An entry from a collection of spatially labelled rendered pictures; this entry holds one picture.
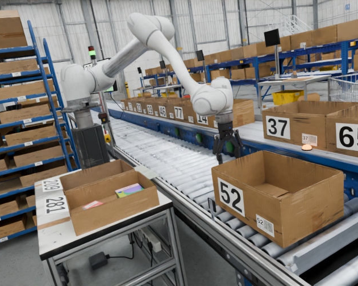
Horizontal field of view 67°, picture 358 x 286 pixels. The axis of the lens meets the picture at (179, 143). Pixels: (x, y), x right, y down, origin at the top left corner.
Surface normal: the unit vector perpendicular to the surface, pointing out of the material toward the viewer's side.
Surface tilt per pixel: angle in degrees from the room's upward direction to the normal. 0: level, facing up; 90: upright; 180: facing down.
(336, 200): 91
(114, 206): 91
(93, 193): 89
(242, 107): 90
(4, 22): 123
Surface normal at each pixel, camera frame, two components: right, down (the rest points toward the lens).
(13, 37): 0.46, 0.66
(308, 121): -0.88, 0.26
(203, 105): -0.38, 0.40
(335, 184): 0.45, 0.16
